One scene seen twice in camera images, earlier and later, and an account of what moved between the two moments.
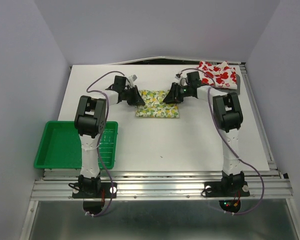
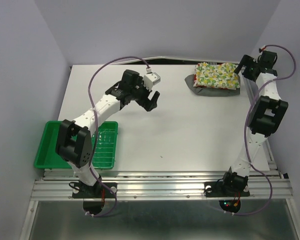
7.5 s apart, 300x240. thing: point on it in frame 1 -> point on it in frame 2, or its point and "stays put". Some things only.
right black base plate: (218, 189) stays put
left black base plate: (93, 190) stays put
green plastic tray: (60, 146) stays put
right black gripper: (173, 96) -> (246, 60)
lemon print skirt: (154, 107) -> (216, 76)
